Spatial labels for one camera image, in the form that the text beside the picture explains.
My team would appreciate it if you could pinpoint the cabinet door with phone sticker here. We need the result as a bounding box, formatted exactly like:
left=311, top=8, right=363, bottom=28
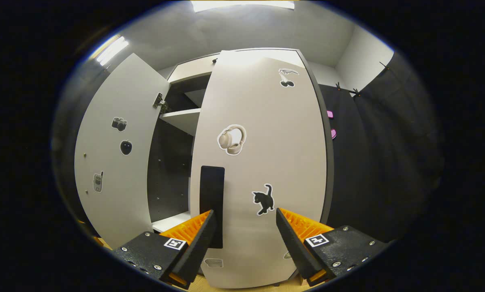
left=74, top=53, right=170, bottom=249

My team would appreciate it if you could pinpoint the black cabinet door handle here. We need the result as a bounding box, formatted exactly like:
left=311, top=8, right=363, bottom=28
left=199, top=165, right=226, bottom=249

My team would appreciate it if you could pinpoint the black backdrop cloth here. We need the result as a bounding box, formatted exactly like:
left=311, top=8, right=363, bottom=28
left=317, top=52, right=445, bottom=244

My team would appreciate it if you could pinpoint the metal cabinet door hinge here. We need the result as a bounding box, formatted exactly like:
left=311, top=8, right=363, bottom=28
left=153, top=92, right=169, bottom=114

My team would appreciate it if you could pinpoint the twin tube ceiling light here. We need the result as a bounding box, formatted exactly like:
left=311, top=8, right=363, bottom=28
left=96, top=36, right=129, bottom=66

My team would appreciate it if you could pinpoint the cabinet door with cat sticker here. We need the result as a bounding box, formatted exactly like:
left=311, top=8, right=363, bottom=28
left=190, top=49, right=328, bottom=289

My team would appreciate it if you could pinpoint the white shoe cabinet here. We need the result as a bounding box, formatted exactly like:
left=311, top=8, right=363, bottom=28
left=147, top=48, right=334, bottom=234

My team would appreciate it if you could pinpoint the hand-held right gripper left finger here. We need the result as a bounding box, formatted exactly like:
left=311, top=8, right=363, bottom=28
left=109, top=209, right=215, bottom=289

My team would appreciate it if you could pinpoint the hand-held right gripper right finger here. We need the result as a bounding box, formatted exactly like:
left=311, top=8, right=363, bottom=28
left=276, top=207, right=389, bottom=287

